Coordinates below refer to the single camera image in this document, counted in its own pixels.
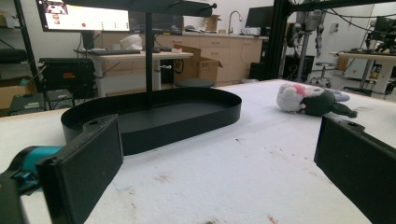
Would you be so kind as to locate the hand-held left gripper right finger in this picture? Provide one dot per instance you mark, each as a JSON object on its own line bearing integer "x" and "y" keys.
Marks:
{"x": 358, "y": 161}

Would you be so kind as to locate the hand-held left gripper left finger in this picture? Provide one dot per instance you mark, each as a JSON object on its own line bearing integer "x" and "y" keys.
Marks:
{"x": 84, "y": 168}

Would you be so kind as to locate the black stand with oval tray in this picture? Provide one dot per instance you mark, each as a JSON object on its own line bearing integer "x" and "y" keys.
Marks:
{"x": 174, "y": 124}

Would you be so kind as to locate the black floor box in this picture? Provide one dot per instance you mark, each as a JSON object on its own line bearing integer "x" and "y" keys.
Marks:
{"x": 28, "y": 104}

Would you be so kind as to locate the grey rolling stool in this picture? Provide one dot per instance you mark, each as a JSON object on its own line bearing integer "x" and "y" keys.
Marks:
{"x": 322, "y": 76}

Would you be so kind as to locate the black equipment case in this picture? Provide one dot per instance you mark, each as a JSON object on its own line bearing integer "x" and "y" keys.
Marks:
{"x": 67, "y": 73}

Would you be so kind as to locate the flat cardboard box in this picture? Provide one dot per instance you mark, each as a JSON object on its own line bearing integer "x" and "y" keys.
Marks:
{"x": 12, "y": 93}

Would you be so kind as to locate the light wooden work table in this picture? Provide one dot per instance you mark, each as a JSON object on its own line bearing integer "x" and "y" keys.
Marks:
{"x": 370, "y": 57}

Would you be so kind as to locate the black keyboard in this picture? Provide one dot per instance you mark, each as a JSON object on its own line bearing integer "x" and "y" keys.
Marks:
{"x": 113, "y": 52}

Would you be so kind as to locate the grey robot stand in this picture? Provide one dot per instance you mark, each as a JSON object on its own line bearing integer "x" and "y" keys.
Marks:
{"x": 303, "y": 46}

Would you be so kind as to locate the black equipment on table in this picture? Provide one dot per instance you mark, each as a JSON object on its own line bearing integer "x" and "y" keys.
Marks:
{"x": 384, "y": 32}

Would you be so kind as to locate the white crumpled cloth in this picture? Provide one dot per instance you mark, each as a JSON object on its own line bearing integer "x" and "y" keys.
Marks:
{"x": 132, "y": 42}

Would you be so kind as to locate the black shelf rack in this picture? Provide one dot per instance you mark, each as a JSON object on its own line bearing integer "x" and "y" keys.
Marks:
{"x": 26, "y": 43}

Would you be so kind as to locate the black round stool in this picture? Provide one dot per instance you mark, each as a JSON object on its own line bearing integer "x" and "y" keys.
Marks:
{"x": 194, "y": 83}

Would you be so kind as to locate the lit computer monitor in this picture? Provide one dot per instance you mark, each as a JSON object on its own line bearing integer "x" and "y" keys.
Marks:
{"x": 90, "y": 20}

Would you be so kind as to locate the open cardboard box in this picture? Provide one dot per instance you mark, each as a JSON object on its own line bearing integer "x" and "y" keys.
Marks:
{"x": 199, "y": 67}

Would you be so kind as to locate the dark computer monitor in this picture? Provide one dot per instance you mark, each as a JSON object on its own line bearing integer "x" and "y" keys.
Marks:
{"x": 168, "y": 23}

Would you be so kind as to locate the beige cabinet counter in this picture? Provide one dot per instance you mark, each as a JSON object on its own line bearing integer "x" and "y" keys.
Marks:
{"x": 230, "y": 53}

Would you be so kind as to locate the black monitor on counter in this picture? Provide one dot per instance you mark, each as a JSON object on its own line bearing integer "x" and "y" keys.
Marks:
{"x": 260, "y": 17}

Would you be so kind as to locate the silver faucet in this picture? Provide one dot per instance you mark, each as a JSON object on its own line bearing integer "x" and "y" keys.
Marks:
{"x": 231, "y": 21}

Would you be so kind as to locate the black metal frame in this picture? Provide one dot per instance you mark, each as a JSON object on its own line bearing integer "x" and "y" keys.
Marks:
{"x": 278, "y": 40}

